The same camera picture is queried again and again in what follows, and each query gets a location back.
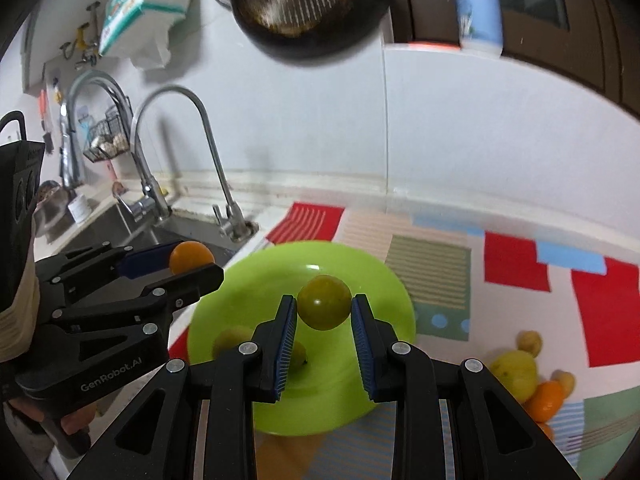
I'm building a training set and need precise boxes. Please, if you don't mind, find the white and blue bottle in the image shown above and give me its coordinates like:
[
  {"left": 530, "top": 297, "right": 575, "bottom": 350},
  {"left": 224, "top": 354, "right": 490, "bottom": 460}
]
[{"left": 451, "top": 0, "right": 504, "bottom": 59}]

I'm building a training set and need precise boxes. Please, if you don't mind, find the dark wooden door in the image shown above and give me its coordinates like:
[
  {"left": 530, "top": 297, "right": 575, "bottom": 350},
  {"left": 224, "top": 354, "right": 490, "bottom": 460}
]
[{"left": 390, "top": 0, "right": 640, "bottom": 122}]

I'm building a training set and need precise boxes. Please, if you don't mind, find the stainless steel sink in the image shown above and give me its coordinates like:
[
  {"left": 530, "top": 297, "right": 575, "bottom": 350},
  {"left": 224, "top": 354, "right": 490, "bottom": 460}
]
[{"left": 35, "top": 200, "right": 241, "bottom": 272}]

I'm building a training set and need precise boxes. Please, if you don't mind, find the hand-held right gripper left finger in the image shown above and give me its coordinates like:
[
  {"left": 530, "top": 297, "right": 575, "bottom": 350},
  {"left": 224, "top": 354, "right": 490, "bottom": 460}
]
[{"left": 65, "top": 294, "right": 299, "bottom": 480}]

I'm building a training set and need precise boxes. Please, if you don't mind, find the round green citrus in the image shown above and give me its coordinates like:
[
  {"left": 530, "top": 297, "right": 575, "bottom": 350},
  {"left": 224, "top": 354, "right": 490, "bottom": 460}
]
[{"left": 297, "top": 275, "right": 353, "bottom": 331}]

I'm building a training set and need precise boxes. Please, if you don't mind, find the colourful patterned mat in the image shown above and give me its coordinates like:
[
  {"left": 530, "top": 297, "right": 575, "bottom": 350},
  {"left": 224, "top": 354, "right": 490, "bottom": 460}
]
[{"left": 167, "top": 201, "right": 640, "bottom": 480}]

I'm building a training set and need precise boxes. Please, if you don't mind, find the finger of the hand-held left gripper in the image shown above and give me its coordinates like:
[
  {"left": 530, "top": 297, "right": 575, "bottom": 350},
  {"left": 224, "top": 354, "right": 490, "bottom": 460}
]
[
  {"left": 51, "top": 262, "right": 225, "bottom": 334},
  {"left": 35, "top": 241, "right": 177, "bottom": 287}
]

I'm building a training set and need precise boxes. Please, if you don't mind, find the yellow lemon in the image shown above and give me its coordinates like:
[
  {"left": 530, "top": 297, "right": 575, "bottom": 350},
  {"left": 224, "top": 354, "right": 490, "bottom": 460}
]
[{"left": 212, "top": 326, "right": 254, "bottom": 361}]

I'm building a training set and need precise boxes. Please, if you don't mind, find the large pull-down faucet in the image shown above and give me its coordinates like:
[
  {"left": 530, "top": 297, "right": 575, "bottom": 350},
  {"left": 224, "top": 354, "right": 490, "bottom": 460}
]
[{"left": 59, "top": 71, "right": 174, "bottom": 224}]

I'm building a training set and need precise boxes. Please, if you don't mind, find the green plastic plate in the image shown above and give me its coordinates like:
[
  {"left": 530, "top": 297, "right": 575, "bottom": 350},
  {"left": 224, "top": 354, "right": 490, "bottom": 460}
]
[{"left": 187, "top": 241, "right": 417, "bottom": 437}]

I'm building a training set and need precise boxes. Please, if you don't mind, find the slim gooseneck faucet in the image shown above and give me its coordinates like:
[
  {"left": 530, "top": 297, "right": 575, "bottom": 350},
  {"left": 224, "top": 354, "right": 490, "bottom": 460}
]
[{"left": 131, "top": 85, "right": 252, "bottom": 241}]

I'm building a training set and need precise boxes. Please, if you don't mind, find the large yellow-green pear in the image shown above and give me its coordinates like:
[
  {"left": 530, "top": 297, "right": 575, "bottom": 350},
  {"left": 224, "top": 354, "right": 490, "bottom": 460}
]
[{"left": 490, "top": 351, "right": 539, "bottom": 404}]

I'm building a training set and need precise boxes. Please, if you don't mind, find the metal bowl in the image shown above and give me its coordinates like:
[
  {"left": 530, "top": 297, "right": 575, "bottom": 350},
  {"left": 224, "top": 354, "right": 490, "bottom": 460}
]
[{"left": 36, "top": 180, "right": 67, "bottom": 223}]

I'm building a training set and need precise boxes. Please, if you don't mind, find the person's left hand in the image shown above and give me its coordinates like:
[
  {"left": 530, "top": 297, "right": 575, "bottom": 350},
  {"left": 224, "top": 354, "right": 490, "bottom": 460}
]
[{"left": 59, "top": 402, "right": 98, "bottom": 436}]

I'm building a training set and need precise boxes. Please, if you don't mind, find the black frying pan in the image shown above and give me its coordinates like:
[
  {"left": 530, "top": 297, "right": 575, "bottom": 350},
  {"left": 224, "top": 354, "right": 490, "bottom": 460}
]
[{"left": 230, "top": 0, "right": 401, "bottom": 64}]

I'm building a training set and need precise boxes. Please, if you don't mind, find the black wire basket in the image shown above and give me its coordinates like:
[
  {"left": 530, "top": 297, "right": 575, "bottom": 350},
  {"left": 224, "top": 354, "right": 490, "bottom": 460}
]
[{"left": 82, "top": 105, "right": 134, "bottom": 164}]

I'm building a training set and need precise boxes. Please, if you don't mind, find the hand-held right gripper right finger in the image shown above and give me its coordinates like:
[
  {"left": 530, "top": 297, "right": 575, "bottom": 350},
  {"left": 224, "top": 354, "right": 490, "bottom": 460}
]
[{"left": 350, "top": 294, "right": 591, "bottom": 480}]

